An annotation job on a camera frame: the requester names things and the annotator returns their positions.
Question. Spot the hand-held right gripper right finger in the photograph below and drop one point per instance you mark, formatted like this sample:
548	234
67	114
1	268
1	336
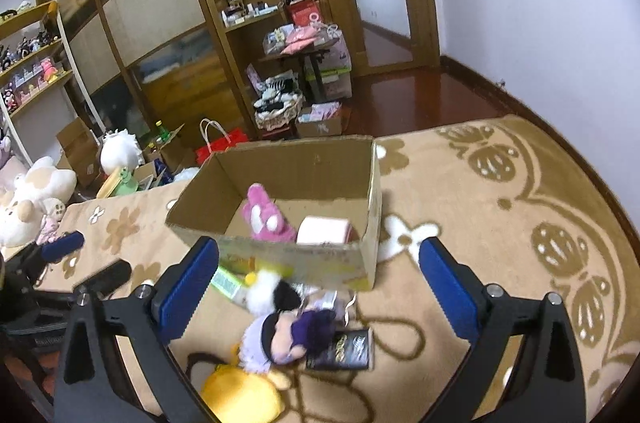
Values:
450	293

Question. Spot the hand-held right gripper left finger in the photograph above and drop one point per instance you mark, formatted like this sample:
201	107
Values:
186	290

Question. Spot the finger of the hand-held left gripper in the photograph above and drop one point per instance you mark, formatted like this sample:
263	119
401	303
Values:
107	275
62	245

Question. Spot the green packet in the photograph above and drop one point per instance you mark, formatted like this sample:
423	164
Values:
227	280

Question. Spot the white black plush toy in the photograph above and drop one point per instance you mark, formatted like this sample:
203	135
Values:
265	293

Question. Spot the purple plush doll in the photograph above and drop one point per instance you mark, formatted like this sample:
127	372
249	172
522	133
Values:
280	333

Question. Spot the yellow plush toy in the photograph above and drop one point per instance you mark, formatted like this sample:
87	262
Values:
240	395

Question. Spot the black packet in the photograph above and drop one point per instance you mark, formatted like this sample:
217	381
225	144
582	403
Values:
345	350

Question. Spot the silver packet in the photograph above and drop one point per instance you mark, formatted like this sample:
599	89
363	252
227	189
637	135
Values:
325	300

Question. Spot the small pink plush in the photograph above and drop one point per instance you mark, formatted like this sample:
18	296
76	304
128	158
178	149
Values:
48	228

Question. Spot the large white brown plush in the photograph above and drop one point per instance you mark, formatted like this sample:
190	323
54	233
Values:
35	188

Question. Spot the green frog toy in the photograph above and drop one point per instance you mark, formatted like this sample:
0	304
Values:
120	183

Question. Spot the beige patterned blanket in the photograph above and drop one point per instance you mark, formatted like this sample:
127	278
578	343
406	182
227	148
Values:
450	203

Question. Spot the brown empty cardboard box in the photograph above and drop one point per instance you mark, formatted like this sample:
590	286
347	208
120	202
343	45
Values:
77	148

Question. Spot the white round plush toy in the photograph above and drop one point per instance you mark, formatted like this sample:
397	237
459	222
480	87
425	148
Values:
120	150

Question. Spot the cardboard box with bottle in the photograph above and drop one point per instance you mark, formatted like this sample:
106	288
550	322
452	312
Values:
172	153

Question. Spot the red paper bag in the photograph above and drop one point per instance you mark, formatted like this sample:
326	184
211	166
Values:
222	145

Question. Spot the green bottle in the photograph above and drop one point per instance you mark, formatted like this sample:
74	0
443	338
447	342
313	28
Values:
161	132

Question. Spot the row of figurines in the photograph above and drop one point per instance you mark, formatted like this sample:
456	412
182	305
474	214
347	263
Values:
30	73

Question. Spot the lace trimmed basket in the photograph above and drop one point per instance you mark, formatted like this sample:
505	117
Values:
277	118

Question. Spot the cardboard box of pink packets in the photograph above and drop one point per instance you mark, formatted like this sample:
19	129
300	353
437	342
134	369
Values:
320	123

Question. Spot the small dark wooden table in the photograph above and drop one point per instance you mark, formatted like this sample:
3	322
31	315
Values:
312	68

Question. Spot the wooden wardrobe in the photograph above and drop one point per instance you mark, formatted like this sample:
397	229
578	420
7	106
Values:
150	3

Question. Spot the pile of pink packets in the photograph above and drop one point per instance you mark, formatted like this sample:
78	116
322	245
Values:
300	39

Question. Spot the red box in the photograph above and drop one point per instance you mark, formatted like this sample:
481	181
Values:
304	13

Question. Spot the white shelf frame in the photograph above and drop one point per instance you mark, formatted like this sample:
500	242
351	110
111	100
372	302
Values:
75	58

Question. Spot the yellow wall shelf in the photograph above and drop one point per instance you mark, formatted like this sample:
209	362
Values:
30	15

